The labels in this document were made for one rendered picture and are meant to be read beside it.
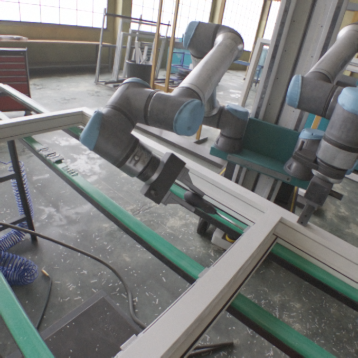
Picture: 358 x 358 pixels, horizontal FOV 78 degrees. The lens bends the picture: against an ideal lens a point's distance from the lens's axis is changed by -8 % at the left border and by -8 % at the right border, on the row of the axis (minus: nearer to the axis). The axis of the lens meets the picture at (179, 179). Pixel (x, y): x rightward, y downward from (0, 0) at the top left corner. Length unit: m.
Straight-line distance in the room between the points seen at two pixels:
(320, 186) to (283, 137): 1.04
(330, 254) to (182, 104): 0.54
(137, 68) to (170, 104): 4.39
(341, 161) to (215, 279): 0.37
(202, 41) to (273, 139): 0.82
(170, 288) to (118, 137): 1.18
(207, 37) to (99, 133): 0.66
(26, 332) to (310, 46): 1.69
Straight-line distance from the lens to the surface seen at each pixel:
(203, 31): 1.08
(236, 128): 1.52
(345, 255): 0.73
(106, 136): 0.56
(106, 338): 0.79
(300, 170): 1.51
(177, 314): 0.44
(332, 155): 0.60
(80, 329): 0.81
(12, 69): 3.89
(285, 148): 1.64
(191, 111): 0.56
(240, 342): 1.53
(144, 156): 0.58
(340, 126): 0.59
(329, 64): 0.86
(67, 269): 1.69
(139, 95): 0.61
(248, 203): 0.75
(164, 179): 0.62
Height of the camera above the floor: 1.32
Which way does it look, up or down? 31 degrees down
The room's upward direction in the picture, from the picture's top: 10 degrees clockwise
